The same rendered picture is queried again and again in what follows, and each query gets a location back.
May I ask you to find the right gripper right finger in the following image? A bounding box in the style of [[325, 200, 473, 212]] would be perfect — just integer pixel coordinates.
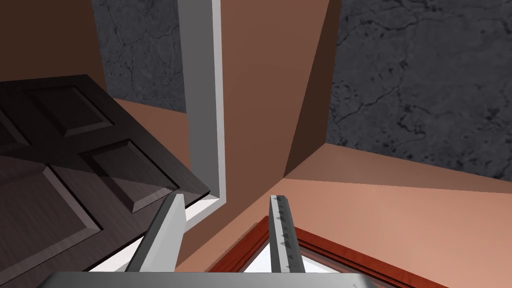
[[269, 194, 306, 274]]

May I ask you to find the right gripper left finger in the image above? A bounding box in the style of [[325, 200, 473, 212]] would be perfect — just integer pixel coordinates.
[[124, 192, 187, 273]]

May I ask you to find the red framed picture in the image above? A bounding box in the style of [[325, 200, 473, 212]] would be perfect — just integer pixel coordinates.
[[207, 215, 448, 288]]

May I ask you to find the dark brown panelled door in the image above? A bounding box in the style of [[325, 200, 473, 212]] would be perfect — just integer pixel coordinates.
[[0, 73, 211, 288]]

